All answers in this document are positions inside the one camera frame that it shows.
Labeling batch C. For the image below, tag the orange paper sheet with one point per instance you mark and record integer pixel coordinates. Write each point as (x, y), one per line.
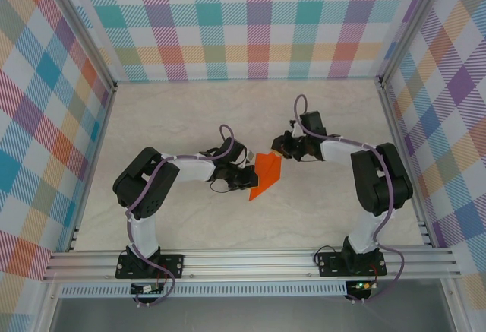
(270, 172)

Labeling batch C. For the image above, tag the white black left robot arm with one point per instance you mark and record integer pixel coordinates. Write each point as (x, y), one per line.
(190, 166)

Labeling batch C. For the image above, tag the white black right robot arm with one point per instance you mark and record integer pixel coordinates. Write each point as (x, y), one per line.
(338, 151)

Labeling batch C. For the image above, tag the grey metal panel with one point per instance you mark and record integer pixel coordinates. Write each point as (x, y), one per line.
(247, 317)

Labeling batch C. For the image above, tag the black left circuit board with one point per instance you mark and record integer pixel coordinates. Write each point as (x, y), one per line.
(146, 289)

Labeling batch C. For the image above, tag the right circuit board green light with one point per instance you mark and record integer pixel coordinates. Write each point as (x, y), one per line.
(362, 285)

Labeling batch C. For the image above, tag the aluminium mounting rail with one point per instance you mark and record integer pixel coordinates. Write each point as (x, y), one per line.
(247, 265)

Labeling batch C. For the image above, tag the aluminium table side rail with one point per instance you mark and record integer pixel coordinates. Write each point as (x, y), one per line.
(402, 157)
(95, 157)

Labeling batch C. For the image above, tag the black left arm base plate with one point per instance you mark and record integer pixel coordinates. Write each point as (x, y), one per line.
(172, 263)

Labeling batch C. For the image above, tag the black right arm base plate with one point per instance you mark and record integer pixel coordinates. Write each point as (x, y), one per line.
(330, 263)

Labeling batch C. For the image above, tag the aluminium frame post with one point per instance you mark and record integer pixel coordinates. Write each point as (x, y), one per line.
(78, 24)
(413, 24)

